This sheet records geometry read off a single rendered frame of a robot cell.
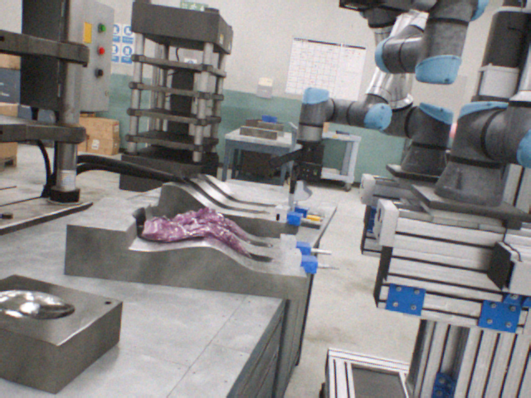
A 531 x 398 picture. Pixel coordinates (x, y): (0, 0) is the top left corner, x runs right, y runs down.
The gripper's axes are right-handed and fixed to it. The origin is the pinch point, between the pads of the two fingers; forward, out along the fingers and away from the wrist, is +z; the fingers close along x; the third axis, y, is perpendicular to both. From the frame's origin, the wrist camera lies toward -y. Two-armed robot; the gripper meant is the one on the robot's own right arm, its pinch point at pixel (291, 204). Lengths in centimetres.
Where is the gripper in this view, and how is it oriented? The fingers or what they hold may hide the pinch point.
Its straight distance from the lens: 145.1
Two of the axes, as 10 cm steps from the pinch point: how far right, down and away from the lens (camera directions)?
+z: -1.4, 9.7, 2.0
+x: 2.5, -1.6, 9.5
